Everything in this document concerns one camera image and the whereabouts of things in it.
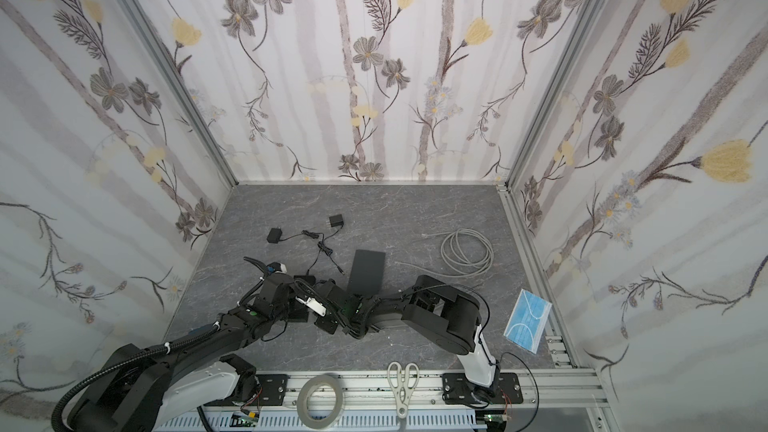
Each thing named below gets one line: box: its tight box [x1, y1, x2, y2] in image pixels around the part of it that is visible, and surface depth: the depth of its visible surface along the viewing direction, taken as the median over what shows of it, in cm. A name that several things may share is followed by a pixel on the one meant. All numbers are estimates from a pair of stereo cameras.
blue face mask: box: [503, 288, 553, 355], surface depth 88 cm
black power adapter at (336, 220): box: [326, 214, 344, 227], surface depth 110 cm
